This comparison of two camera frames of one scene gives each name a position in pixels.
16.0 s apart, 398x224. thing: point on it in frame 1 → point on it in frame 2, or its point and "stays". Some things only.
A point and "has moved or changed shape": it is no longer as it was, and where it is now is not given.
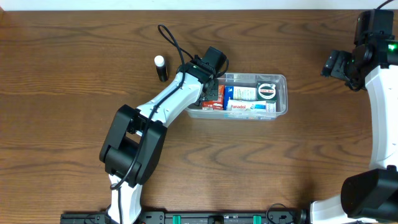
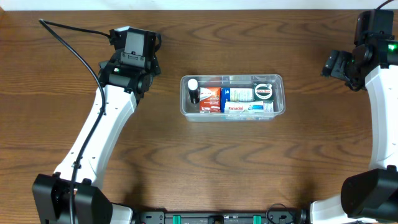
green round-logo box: (267, 91) has moved or changed shape
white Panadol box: (237, 105) stays
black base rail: (264, 217) stays
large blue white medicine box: (237, 93) has moved or changed shape
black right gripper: (337, 64) stays
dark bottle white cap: (161, 68) has moved or changed shape
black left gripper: (210, 94) → (157, 52)
